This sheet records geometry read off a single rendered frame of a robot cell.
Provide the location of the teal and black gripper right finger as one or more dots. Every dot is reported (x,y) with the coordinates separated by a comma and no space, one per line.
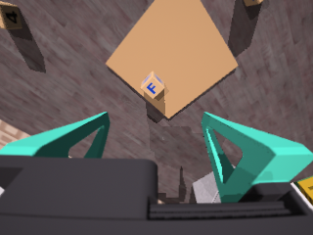
(266,157)

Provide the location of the tan letter block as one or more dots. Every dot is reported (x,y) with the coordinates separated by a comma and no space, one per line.
(152,85)
(252,2)
(9,16)

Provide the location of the tan flat mat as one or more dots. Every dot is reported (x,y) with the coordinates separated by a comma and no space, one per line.
(179,42)

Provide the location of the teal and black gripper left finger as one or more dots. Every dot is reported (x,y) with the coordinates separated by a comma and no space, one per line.
(56,143)

